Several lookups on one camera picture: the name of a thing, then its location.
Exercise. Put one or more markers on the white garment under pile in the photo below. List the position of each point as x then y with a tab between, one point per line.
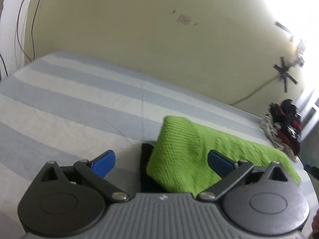
271	132

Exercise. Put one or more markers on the black tape cross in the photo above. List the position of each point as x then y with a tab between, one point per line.
283	70

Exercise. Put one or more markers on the blue white striped bed sheet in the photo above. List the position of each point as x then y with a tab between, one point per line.
64	108

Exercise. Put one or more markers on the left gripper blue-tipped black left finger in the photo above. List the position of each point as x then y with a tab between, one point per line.
98	167

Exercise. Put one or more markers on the green navy white knit sweater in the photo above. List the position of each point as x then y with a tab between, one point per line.
179	160

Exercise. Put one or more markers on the pile of dark patterned clothes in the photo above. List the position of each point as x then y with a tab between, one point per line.
287	121

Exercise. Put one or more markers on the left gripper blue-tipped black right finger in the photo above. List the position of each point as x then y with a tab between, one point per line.
225	167

